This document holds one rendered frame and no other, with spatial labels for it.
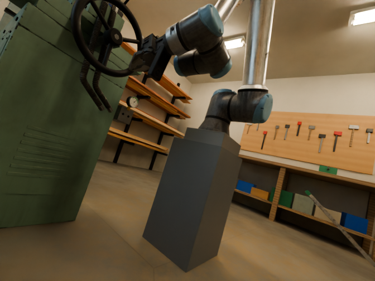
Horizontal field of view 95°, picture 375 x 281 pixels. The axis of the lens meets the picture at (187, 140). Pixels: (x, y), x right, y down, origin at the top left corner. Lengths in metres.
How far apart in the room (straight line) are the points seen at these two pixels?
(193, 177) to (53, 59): 0.75
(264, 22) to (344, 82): 3.24
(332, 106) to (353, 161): 0.97
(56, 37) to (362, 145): 3.73
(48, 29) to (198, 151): 0.77
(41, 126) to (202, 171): 0.69
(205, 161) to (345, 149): 3.05
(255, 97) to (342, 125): 2.95
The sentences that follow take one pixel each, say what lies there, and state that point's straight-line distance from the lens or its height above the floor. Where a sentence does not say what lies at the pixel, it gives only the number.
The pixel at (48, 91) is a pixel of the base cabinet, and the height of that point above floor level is 0.54.
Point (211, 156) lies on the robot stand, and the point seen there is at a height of 0.49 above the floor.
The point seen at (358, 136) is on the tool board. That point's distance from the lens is 3.73.
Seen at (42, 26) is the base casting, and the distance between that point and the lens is 0.92.
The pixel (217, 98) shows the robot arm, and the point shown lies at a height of 0.82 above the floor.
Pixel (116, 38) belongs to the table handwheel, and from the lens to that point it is 0.81.
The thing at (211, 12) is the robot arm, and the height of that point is 0.85.
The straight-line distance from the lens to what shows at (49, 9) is 0.95.
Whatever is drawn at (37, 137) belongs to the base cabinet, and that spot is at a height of 0.36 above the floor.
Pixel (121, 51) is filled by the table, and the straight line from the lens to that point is 1.06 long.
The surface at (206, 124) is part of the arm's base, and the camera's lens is 0.95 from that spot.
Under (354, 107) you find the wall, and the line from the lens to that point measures 3.92.
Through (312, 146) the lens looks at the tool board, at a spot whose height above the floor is 1.34.
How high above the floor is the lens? 0.43
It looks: 7 degrees up
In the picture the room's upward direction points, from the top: 17 degrees clockwise
